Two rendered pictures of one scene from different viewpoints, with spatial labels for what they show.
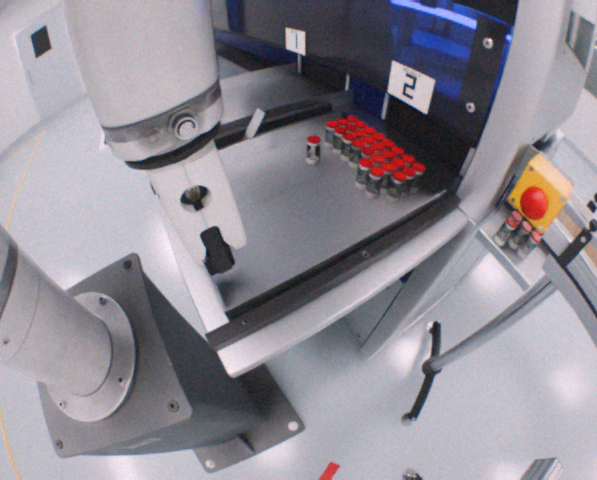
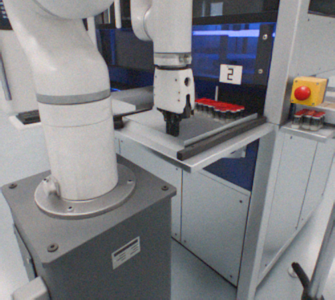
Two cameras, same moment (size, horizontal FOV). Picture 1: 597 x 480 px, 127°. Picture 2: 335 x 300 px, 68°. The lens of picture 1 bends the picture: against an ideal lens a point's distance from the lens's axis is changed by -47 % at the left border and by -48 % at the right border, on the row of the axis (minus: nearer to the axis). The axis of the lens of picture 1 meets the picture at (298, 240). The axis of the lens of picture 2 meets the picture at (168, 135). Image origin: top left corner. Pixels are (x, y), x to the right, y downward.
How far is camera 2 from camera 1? 46 cm
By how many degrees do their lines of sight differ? 33
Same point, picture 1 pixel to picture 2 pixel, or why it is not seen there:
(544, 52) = (292, 26)
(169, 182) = (182, 74)
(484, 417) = not seen: outside the picture
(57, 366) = (109, 148)
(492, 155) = (275, 87)
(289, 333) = (210, 153)
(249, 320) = (193, 148)
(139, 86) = (183, 42)
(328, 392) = not seen: outside the picture
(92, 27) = (175, 20)
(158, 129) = (183, 57)
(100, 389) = (111, 191)
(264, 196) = not seen: hidden behind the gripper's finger
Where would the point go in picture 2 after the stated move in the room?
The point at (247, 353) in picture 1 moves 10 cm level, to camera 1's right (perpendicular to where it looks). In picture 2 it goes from (196, 159) to (236, 155)
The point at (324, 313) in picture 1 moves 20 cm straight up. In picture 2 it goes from (221, 148) to (228, 66)
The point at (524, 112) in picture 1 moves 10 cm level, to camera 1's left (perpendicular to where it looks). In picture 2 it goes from (286, 59) to (254, 60)
